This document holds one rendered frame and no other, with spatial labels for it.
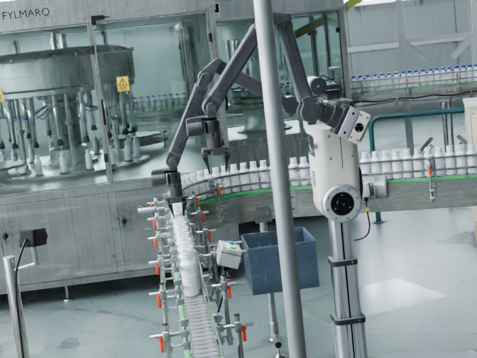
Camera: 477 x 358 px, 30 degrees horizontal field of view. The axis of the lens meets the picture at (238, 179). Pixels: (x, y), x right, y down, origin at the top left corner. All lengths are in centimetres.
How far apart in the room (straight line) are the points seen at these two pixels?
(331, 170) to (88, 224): 368
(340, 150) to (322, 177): 13
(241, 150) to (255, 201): 362
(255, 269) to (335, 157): 76
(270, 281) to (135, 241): 304
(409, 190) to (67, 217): 291
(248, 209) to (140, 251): 194
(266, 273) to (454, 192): 152
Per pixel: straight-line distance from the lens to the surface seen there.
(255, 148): 887
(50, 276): 711
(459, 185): 518
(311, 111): 337
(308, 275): 410
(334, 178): 360
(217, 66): 378
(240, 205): 524
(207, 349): 265
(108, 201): 697
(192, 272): 317
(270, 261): 406
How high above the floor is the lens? 187
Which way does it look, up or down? 9 degrees down
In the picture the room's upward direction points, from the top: 6 degrees counter-clockwise
